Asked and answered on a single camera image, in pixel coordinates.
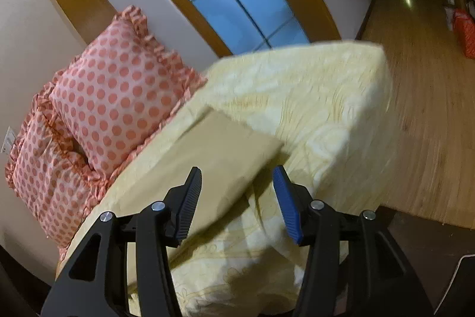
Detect pink polka dot pillow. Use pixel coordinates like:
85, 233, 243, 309
51, 6, 206, 179
5, 81, 108, 250

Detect red box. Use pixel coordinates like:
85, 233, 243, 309
452, 9, 475, 59

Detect beige khaki pants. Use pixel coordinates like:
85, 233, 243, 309
102, 108, 293, 303

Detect white wall socket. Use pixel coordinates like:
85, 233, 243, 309
1, 127, 16, 154

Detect yellow patterned bed cover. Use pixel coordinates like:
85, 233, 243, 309
72, 41, 398, 316

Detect white cable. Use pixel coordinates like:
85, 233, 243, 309
434, 253, 475, 316

